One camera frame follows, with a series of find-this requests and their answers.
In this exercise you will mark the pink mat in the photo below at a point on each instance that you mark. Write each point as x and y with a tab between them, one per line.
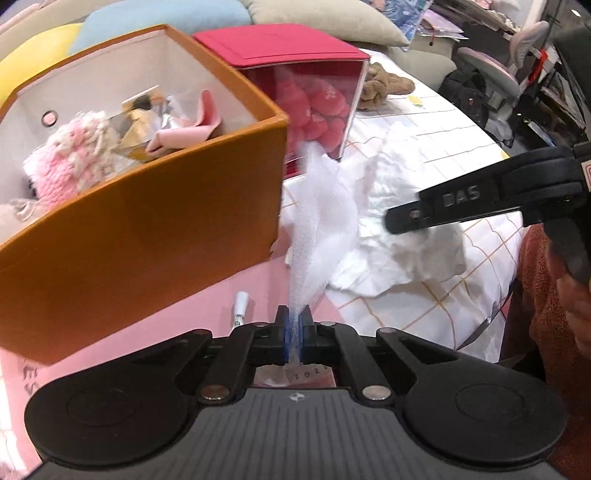
207	300

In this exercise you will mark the beige sofa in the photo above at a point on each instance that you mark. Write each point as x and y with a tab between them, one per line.
425	64

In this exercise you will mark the black backpack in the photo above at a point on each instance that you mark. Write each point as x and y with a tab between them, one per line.
466	92

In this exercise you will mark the pink grey office chair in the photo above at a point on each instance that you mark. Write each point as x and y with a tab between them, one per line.
489	69

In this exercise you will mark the person's orange fleece clothing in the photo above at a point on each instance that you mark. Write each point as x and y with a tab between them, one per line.
545	369

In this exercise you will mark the small white tube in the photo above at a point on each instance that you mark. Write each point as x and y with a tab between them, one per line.
242	307

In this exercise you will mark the blue printed bag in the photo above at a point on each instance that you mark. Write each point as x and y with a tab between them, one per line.
411	14

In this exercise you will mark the person's right hand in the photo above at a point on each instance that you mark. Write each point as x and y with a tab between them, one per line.
577	300

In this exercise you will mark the light blue cushion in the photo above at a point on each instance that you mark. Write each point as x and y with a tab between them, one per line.
161	18

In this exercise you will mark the white mesh cloth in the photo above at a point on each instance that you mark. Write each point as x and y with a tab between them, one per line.
323	221

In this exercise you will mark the yellow cushion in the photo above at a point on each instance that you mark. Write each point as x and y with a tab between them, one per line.
27	55

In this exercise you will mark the pink white crochet bag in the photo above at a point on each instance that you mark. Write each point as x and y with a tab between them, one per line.
69	157

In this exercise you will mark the pile of red plush toys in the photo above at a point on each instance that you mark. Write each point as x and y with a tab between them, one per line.
318	110

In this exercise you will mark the orange cardboard box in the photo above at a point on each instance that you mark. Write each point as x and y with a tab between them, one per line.
138	230

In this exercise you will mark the pink soft pouch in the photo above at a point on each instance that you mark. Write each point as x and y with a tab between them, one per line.
184	138

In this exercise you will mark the clear box with red lid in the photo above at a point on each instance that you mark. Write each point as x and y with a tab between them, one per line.
277	46

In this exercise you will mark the beige cushion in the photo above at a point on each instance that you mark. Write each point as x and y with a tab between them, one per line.
332	18

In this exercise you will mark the yellow snack packet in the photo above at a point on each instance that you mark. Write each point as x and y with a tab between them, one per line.
138	124

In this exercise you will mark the white checked bed sheet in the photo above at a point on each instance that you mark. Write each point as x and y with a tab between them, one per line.
485	258

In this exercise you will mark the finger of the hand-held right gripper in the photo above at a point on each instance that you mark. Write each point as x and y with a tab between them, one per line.
461	198

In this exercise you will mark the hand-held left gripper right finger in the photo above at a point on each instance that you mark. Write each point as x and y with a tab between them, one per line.
301	337

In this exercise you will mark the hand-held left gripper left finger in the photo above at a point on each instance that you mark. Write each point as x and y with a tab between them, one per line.
286	337

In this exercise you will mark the brown plush toy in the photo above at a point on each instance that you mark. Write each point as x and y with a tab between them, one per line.
383	85

